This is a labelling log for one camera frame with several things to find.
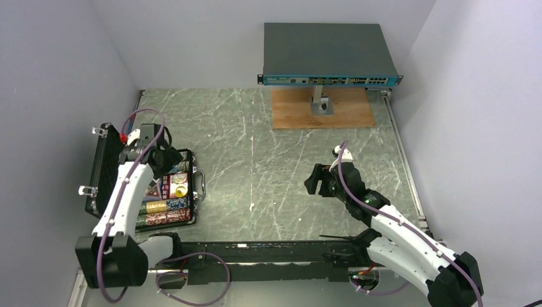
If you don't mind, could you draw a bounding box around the yellow blue chip row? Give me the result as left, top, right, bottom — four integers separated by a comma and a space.
139, 198, 189, 215

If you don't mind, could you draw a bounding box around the red triangular all-in marker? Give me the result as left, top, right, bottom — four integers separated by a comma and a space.
143, 180, 162, 202

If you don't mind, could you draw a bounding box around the grey metal stand bracket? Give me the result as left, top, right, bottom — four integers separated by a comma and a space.
310, 85, 334, 116

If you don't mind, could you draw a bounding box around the red chip row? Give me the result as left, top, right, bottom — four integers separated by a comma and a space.
135, 209, 192, 228

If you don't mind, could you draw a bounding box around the clear dealer button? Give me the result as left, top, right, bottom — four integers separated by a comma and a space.
172, 173, 188, 185

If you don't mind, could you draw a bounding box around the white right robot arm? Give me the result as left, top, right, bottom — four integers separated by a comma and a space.
304, 162, 484, 306

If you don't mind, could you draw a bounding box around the red playing card deck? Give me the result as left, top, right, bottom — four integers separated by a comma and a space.
167, 172, 189, 198

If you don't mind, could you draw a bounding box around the wooden board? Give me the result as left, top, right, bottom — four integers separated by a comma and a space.
272, 88, 376, 130

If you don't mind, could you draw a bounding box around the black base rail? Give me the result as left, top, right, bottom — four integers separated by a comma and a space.
153, 235, 380, 289

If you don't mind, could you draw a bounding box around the yellow big blind button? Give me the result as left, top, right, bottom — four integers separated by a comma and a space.
174, 185, 189, 198

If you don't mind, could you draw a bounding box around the aluminium frame extrusion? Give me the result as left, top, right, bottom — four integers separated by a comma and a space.
67, 243, 147, 307

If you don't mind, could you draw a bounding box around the teal network switch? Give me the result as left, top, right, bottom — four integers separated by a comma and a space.
257, 22, 403, 88

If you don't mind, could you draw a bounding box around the black aluminium poker case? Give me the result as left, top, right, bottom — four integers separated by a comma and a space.
79, 123, 205, 232

